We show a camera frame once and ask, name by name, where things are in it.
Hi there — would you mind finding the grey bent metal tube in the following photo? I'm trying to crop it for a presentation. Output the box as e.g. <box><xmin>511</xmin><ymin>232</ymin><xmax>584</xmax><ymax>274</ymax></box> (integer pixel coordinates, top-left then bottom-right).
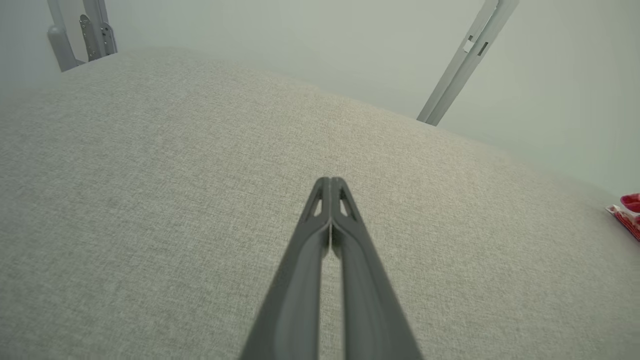
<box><xmin>46</xmin><ymin>0</ymin><xmax>85</xmax><ymax>73</ymax></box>

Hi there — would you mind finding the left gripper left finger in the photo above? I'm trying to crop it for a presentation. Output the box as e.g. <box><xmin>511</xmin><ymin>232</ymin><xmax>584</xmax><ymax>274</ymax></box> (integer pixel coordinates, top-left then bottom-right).
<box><xmin>240</xmin><ymin>176</ymin><xmax>332</xmax><ymax>360</ymax></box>

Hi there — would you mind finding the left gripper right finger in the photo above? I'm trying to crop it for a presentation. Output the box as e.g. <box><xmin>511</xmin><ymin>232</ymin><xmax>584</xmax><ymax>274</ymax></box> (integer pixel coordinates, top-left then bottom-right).
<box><xmin>330</xmin><ymin>176</ymin><xmax>425</xmax><ymax>360</ymax></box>

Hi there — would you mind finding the grey metal wall rail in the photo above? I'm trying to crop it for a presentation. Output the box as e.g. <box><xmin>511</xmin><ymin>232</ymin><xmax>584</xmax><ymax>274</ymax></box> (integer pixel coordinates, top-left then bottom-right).
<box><xmin>80</xmin><ymin>0</ymin><xmax>118</xmax><ymax>62</ymax></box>
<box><xmin>416</xmin><ymin>0</ymin><xmax>520</xmax><ymax>127</ymax></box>

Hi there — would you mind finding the red white basketball jersey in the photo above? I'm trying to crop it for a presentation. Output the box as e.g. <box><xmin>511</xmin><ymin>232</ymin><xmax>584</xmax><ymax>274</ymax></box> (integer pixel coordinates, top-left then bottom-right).
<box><xmin>605</xmin><ymin>192</ymin><xmax>640</xmax><ymax>242</ymax></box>

